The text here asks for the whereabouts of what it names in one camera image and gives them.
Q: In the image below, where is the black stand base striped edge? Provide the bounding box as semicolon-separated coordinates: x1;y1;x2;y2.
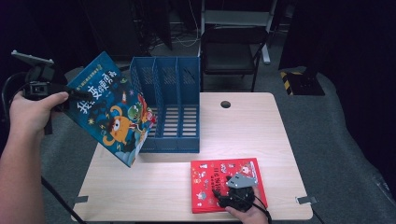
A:
279;66;326;96

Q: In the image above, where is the white cable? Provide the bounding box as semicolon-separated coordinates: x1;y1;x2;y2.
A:
172;0;201;49

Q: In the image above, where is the black folding chair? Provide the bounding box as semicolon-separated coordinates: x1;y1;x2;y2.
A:
200;26;270;92

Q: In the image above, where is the red picture book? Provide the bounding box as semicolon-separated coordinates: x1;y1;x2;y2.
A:
190;157;269;215

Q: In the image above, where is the right hand-held gripper black cable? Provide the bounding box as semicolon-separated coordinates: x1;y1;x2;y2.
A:
239;194;274;224

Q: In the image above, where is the blue plastic file rack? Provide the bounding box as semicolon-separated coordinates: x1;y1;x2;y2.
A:
129;55;201;154

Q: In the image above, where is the blue cartoon picture book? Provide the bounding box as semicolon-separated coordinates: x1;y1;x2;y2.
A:
65;50;158;168

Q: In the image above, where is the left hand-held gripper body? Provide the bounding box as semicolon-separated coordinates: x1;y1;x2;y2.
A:
11;49;69;102

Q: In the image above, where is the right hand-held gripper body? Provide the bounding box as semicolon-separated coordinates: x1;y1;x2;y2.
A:
218;172;258;213

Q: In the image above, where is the hand-held gripper black cable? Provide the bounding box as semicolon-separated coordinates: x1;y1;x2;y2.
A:
1;71;88;224
239;194;274;224

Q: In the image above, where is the left hand-held gripper black cable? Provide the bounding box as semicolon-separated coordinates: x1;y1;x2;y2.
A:
1;71;88;224

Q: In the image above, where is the person's right hand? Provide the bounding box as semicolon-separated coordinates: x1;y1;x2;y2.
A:
224;186;272;224

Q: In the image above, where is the person's left hand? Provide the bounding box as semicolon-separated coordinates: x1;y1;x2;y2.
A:
8;91;69;138

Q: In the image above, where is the grey floor carpet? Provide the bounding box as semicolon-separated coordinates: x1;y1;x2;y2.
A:
0;66;396;224

